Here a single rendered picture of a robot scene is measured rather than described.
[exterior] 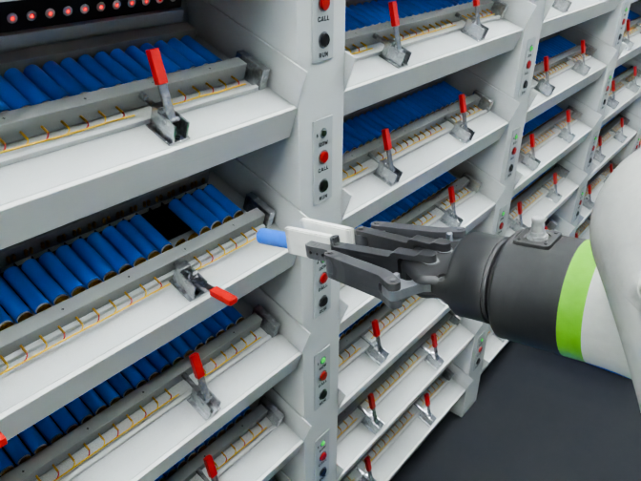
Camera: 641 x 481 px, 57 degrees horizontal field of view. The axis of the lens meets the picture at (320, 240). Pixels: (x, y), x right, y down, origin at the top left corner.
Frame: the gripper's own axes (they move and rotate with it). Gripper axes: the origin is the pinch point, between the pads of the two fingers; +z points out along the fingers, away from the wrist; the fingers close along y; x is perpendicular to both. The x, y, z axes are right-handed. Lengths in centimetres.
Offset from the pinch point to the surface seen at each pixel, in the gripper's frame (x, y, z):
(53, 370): 7.9, 23.5, 17.2
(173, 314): 8.6, 9.4, 16.1
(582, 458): 103, -90, -2
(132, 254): 2.5, 8.7, 22.9
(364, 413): 63, -38, 29
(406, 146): 6, -50, 21
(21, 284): 1.2, 21.0, 25.2
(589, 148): 36, -155, 20
